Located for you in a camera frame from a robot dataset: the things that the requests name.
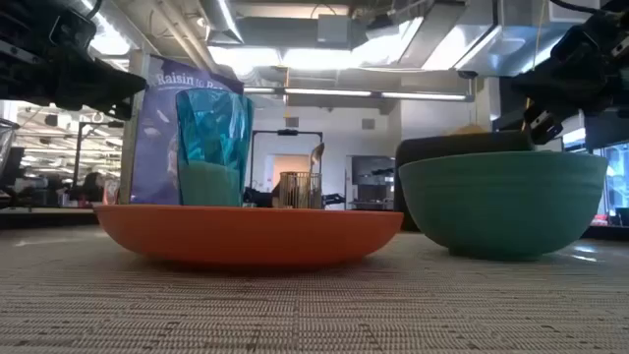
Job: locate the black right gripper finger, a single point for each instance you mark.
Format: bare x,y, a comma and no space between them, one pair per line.
555,86

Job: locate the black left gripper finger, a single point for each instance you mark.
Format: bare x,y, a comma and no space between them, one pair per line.
108,88

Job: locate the purple raisin cereal box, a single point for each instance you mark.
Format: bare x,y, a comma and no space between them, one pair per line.
154,147

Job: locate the gold spoon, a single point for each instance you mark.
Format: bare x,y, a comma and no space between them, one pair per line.
317,155

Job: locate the person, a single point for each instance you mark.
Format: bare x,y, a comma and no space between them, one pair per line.
93,189

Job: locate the teal translucent plastic cup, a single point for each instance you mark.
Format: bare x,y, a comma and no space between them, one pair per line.
213,133

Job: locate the black toaster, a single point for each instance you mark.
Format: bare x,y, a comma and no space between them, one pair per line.
442,143

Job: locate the teal bowl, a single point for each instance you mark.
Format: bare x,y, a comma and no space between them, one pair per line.
501,206

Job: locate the white milk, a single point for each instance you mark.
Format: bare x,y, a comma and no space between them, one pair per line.
209,184

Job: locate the orange plate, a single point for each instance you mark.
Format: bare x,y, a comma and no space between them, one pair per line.
245,236

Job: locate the long ceiling light fixture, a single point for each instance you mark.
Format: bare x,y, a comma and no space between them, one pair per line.
344,92

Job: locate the grey woven placemat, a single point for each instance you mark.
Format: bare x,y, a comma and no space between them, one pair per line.
314,310

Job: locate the black background frame stand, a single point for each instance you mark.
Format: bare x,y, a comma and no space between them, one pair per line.
287,132

